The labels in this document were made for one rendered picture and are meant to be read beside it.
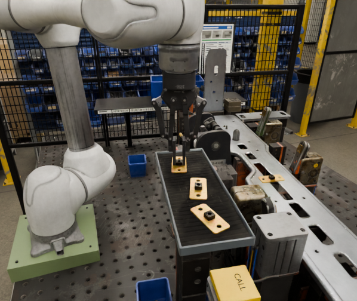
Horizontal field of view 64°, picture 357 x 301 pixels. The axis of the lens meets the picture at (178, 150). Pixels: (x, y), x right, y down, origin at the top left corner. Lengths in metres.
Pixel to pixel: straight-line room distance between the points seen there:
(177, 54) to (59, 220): 0.72
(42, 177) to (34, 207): 0.10
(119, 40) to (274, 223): 0.48
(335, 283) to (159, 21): 0.63
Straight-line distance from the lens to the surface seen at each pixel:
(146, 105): 1.66
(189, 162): 0.76
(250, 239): 0.54
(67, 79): 1.09
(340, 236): 0.88
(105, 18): 0.45
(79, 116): 1.11
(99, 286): 1.08
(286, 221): 0.69
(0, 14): 0.97
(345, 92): 4.46
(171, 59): 0.62
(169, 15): 0.51
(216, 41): 1.87
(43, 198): 1.05
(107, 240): 1.23
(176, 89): 0.64
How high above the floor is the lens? 1.53
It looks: 27 degrees down
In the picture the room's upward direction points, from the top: straight up
